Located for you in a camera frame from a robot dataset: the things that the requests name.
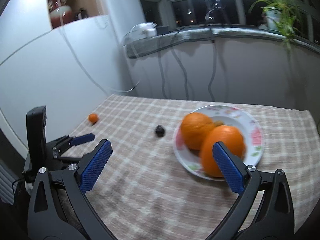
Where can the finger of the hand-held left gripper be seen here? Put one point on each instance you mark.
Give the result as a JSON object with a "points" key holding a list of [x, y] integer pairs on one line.
{"points": [[83, 138], [71, 159]]}

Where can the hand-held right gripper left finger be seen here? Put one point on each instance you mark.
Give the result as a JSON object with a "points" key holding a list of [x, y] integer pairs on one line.
{"points": [[96, 165]]}

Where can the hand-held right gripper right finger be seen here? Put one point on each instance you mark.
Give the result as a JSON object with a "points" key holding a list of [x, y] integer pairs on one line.
{"points": [[228, 165]]}

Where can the large orange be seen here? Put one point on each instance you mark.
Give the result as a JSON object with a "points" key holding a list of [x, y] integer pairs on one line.
{"points": [[232, 140]]}

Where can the white floral plate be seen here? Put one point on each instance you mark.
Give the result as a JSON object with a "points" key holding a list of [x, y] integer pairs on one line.
{"points": [[252, 140]]}

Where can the round brown fruit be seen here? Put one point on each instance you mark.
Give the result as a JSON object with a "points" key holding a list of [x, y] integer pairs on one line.
{"points": [[218, 123]]}

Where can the medium bumpy orange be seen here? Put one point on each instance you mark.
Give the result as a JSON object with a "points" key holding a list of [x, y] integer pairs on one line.
{"points": [[195, 130]]}

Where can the small orange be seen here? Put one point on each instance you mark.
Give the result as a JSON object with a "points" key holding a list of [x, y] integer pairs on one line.
{"points": [[93, 118]]}

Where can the pink checkered tablecloth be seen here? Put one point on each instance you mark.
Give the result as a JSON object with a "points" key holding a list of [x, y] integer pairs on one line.
{"points": [[150, 180]]}

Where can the white cabinet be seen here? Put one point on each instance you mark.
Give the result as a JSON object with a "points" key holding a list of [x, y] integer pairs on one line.
{"points": [[50, 67]]}

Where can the small dark fruit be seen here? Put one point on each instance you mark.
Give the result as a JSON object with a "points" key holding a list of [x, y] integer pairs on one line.
{"points": [[160, 130]]}

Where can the red and white pot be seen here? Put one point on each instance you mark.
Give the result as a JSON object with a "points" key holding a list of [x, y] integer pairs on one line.
{"points": [[60, 15]]}

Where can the small dark jar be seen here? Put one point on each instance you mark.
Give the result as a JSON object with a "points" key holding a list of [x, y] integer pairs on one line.
{"points": [[81, 13]]}

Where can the white charger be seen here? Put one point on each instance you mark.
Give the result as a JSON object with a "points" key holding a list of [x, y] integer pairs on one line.
{"points": [[146, 29]]}

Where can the grey windowsill cover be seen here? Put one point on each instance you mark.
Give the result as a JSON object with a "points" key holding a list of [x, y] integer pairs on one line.
{"points": [[225, 33]]}

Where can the black power adapter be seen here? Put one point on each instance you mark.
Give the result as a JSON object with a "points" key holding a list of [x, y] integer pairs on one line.
{"points": [[163, 29]]}

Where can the green potted plant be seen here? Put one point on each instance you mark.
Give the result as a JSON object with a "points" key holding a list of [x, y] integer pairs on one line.
{"points": [[273, 17]]}

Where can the window frame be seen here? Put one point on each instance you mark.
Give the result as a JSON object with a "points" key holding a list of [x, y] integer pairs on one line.
{"points": [[165, 7]]}

